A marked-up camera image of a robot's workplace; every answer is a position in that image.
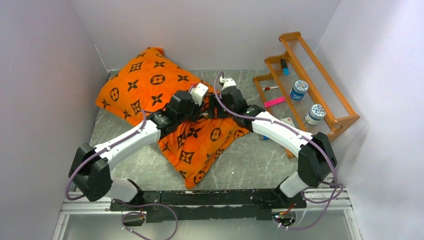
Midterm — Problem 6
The white pillow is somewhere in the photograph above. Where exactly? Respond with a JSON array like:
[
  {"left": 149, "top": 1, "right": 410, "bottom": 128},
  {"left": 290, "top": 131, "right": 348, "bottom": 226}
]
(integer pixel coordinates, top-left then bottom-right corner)
[{"left": 199, "top": 112, "right": 209, "bottom": 119}]

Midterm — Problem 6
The orange patterned pillowcase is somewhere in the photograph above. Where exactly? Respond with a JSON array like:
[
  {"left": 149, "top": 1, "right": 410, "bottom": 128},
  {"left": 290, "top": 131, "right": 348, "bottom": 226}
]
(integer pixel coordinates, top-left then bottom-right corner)
[{"left": 95, "top": 47, "right": 248, "bottom": 189}]

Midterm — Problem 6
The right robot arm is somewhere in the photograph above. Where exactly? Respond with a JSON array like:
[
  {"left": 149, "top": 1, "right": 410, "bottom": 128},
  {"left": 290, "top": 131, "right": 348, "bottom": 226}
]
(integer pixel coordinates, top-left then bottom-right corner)
[{"left": 213, "top": 85, "right": 337, "bottom": 208}]

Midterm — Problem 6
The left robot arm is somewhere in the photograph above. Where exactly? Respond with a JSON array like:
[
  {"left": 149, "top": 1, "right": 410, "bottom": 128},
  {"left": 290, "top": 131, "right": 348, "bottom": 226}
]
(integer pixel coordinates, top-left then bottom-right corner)
[{"left": 68, "top": 85, "right": 208, "bottom": 210}]

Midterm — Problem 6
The red white marker pen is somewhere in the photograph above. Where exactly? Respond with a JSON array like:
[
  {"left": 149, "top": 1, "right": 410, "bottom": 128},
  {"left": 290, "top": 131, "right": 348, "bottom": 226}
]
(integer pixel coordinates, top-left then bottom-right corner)
[{"left": 262, "top": 86, "right": 279, "bottom": 91}]

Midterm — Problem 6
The pink flat strip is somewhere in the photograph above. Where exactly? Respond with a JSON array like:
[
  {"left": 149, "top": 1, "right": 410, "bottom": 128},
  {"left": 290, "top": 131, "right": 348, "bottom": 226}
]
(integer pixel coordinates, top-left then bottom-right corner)
[{"left": 263, "top": 96, "right": 286, "bottom": 108}]

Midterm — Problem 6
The blue grey eraser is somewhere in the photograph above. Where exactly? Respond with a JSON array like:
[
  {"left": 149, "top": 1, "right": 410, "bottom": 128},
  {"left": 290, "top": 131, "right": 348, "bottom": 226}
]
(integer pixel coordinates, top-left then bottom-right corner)
[{"left": 260, "top": 135, "right": 269, "bottom": 141}]

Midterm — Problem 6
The blue black highlighter marker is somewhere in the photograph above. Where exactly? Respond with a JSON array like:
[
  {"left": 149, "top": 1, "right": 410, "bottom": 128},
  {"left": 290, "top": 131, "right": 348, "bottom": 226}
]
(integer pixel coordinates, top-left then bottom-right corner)
[{"left": 280, "top": 58, "right": 290, "bottom": 76}]

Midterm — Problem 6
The small cardboard box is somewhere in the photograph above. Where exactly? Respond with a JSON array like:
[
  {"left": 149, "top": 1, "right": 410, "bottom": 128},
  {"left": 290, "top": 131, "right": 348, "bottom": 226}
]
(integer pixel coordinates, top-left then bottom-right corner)
[{"left": 280, "top": 117, "right": 296, "bottom": 128}]

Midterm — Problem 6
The wooden tiered shelf rack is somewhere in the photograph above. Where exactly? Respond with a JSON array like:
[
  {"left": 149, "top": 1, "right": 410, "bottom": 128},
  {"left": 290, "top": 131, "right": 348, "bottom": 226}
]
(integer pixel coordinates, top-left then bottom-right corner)
[{"left": 252, "top": 32, "right": 360, "bottom": 142}]

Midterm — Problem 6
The blue jar near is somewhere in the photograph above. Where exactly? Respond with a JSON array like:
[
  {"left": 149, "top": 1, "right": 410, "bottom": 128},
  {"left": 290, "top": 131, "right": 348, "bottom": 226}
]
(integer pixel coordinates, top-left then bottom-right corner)
[{"left": 289, "top": 80, "right": 309, "bottom": 101}]

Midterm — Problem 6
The blue jar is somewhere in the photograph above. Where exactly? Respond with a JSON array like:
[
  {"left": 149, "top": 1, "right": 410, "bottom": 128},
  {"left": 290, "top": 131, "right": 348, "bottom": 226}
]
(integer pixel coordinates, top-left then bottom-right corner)
[
  {"left": 289, "top": 80, "right": 309, "bottom": 101},
  {"left": 305, "top": 104, "right": 327, "bottom": 126}
]

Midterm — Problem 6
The blue jar far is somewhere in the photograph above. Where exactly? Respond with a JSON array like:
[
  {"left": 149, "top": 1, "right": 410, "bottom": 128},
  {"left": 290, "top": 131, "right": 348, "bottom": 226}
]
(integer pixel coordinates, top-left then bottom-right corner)
[{"left": 305, "top": 104, "right": 327, "bottom": 126}]

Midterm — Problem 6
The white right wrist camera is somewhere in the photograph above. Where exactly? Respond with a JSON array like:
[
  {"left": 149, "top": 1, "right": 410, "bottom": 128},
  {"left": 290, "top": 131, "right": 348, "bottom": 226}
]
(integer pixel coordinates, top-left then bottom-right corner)
[{"left": 219, "top": 76, "right": 237, "bottom": 91}]

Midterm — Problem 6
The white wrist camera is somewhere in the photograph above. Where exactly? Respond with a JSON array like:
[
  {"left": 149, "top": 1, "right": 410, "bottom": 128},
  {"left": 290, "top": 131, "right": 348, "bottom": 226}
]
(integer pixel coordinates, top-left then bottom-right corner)
[
  {"left": 188, "top": 83, "right": 209, "bottom": 106},
  {"left": 219, "top": 76, "right": 237, "bottom": 91}
]

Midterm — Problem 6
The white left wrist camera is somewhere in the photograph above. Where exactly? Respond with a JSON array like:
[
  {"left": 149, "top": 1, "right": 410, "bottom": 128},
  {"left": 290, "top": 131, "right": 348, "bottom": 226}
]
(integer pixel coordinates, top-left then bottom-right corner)
[{"left": 188, "top": 83, "right": 209, "bottom": 106}]

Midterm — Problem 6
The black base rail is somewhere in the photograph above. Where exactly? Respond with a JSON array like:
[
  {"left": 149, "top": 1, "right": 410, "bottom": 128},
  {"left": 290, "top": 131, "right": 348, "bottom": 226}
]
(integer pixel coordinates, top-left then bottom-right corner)
[{"left": 106, "top": 183, "right": 307, "bottom": 223}]

